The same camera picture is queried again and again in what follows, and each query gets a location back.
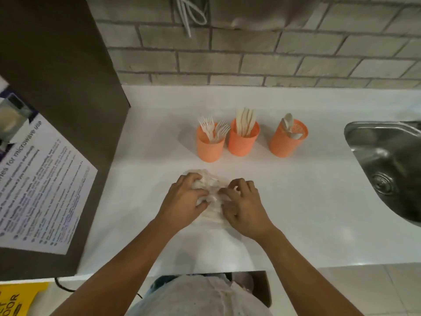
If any person's left hand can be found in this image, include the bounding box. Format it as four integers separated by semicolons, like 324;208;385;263
155;172;211;233

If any person's right hand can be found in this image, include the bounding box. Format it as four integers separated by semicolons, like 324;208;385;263
219;178;279;241

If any clear plastic bag of cutlery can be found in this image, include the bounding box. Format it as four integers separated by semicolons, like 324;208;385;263
183;169;232;228

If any person's left forearm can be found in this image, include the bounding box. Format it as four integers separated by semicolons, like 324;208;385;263
49;220;185;316

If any person's right forearm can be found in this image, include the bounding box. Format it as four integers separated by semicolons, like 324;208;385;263
255;226;366;316

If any orange cup holding forks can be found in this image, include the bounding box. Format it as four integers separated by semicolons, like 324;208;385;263
196;123;227;163

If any orange cup holding knives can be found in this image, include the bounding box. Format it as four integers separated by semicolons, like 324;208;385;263
228;118;260;157

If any bunch of white plastic forks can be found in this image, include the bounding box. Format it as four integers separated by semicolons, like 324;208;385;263
198;116;231;144

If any bunch of white plastic knives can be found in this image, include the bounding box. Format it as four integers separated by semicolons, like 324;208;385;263
235;107;257;137

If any orange cup holding spoons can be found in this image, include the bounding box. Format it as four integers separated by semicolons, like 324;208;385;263
268;119;309;158

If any brown waste bin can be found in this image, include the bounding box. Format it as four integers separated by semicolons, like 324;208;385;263
230;270;273;308

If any person's grey shirt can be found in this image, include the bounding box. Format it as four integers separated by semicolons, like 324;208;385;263
127;274;274;316

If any metal sink drain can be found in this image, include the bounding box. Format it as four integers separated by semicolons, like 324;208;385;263
371;173;394;195

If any white printed paper notice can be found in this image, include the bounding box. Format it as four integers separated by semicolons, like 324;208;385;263
0;75;99;257

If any stainless steel sink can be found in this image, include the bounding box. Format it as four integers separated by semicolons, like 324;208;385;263
344;120;421;228

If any brown cabinet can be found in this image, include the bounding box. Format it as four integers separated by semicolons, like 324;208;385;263
0;0;132;282

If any yellow sign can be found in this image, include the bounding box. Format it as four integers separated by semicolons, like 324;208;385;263
0;282;50;316

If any black cable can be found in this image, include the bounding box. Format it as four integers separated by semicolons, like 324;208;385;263
54;277;80;293

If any white cable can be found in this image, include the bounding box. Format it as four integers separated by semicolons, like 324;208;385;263
174;0;208;39

